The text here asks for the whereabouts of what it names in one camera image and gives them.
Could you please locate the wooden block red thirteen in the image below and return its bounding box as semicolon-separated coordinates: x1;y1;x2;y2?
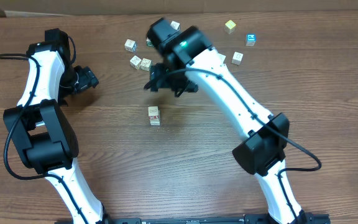
148;106;160;119

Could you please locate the wooden block red three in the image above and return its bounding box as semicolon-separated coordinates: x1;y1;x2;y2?
149;115;160;122

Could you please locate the wooden block number two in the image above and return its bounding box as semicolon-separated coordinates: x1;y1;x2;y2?
150;121;160;126

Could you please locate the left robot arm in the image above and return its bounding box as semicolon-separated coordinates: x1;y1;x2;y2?
0;29;111;223

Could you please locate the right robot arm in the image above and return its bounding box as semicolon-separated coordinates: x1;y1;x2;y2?
144;18;306;223

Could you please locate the wooden block green edge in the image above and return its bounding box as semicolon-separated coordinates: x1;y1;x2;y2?
140;58;152;72

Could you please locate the wooden block yellow edge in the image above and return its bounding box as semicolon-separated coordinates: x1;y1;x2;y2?
130;55;142;70

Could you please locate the wooden block green letter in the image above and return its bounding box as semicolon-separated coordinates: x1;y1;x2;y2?
146;38;154;47

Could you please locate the wooden block blue side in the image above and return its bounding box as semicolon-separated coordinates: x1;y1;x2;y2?
124;39;137;52

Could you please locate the wooden block far top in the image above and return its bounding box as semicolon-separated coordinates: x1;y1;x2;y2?
170;21;180;31

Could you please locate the wooden block yellow side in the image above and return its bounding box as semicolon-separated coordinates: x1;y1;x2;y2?
218;54;226;63

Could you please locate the wooden block blue H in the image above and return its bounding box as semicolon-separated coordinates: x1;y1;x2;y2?
231;52;244;65

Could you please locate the yellow top wooden block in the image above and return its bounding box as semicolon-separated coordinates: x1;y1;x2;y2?
224;20;236;34

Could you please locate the blue top block right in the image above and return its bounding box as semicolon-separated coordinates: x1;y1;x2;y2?
246;34;256;47

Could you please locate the cardboard backdrop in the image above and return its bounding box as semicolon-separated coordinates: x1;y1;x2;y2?
0;0;358;17

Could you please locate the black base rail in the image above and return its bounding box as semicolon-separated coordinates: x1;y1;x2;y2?
54;213;331;224

